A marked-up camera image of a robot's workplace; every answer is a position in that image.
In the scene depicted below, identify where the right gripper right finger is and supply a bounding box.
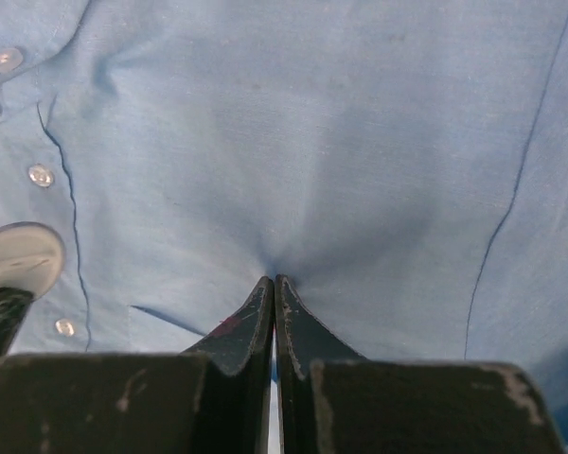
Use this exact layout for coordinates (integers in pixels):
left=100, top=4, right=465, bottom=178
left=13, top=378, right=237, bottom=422
left=275, top=275, right=564, bottom=453

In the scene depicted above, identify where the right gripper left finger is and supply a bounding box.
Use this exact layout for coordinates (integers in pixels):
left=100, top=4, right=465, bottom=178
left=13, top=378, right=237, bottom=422
left=0, top=277, right=273, bottom=453

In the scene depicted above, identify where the round white brooch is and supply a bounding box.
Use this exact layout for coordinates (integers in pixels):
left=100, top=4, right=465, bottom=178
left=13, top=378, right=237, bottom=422
left=0, top=222, right=65, bottom=299

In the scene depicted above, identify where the light blue shirt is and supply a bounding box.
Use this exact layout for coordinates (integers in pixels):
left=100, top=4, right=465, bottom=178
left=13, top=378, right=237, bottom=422
left=0, top=1, right=568, bottom=449

